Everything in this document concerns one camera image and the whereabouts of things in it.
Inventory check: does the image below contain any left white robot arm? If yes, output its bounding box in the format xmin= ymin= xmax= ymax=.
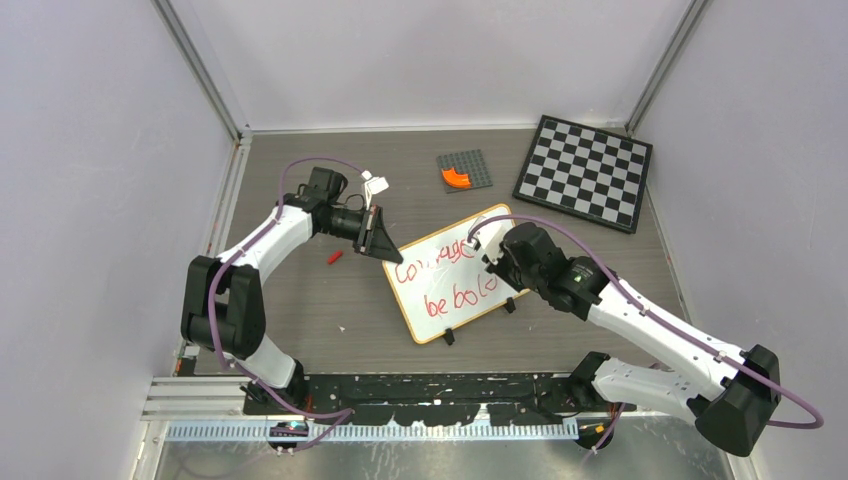
xmin=180 ymin=167 xmax=403 ymax=414

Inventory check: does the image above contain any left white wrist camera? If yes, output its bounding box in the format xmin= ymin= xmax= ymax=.
xmin=360 ymin=170 xmax=389 ymax=209

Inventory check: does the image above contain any red marker cap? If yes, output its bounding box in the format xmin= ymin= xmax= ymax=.
xmin=327 ymin=250 xmax=343 ymax=265

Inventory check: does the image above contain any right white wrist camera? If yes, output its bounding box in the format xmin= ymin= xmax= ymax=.
xmin=467 ymin=224 xmax=509 ymax=265

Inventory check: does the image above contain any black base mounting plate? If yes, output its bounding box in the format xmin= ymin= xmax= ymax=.
xmin=277 ymin=373 xmax=616 ymax=427

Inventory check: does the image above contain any orange curved block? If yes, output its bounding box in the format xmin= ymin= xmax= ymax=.
xmin=441 ymin=167 xmax=472 ymax=189

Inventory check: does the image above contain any black white chessboard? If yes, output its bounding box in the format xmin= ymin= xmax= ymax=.
xmin=512 ymin=115 xmax=653 ymax=234

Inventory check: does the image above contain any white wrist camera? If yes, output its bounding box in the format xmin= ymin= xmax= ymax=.
xmin=360 ymin=170 xmax=389 ymax=209
xmin=467 ymin=224 xmax=509 ymax=265

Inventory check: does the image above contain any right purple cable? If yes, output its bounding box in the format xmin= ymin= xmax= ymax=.
xmin=466 ymin=213 xmax=825 ymax=453

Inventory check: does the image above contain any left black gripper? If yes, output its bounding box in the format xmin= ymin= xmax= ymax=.
xmin=321 ymin=205 xmax=403 ymax=264

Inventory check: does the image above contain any white slotted cable duct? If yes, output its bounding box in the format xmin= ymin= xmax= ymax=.
xmin=165 ymin=418 xmax=579 ymax=443

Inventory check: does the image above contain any yellow framed whiteboard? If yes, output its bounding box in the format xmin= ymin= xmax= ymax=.
xmin=383 ymin=203 xmax=524 ymax=344

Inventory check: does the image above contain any grey lego baseplate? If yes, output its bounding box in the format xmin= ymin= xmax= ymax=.
xmin=436 ymin=149 xmax=493 ymax=193

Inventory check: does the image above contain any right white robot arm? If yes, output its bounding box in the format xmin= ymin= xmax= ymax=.
xmin=472 ymin=222 xmax=781 ymax=457

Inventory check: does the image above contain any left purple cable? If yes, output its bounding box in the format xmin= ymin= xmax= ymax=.
xmin=205 ymin=156 xmax=370 ymax=453

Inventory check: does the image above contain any purple cable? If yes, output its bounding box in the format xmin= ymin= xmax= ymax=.
xmin=205 ymin=156 xmax=370 ymax=453
xmin=466 ymin=213 xmax=825 ymax=453

